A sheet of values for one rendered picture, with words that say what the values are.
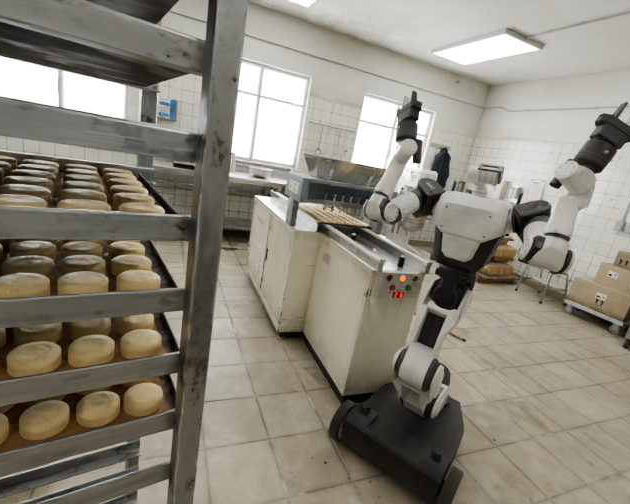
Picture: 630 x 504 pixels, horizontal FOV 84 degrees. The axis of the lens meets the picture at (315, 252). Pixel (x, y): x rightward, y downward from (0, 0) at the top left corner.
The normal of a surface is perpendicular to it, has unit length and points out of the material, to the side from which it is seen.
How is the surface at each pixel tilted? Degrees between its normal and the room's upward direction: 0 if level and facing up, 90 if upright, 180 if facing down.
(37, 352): 0
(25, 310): 90
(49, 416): 0
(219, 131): 90
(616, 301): 89
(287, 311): 90
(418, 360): 58
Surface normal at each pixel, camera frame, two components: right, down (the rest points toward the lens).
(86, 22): 0.54, 0.32
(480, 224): -0.60, 0.11
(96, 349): 0.18, -0.95
